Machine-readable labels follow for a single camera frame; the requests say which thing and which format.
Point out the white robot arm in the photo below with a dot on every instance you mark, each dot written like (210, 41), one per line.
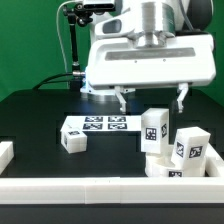
(179, 17)

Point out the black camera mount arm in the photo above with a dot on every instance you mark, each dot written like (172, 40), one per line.
(76, 16)

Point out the white left fence block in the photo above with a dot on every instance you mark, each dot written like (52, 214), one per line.
(6, 154)

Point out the white round stool seat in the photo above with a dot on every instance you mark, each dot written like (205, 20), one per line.
(212, 164)

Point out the overhead camera bar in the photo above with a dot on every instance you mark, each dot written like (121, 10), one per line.
(99, 4)

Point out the white front fence rail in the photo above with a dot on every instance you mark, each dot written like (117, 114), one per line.
(110, 190)

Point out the white sheet with tags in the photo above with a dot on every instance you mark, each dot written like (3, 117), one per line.
(103, 123)

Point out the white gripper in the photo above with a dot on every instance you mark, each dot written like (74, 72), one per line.
(126, 55)

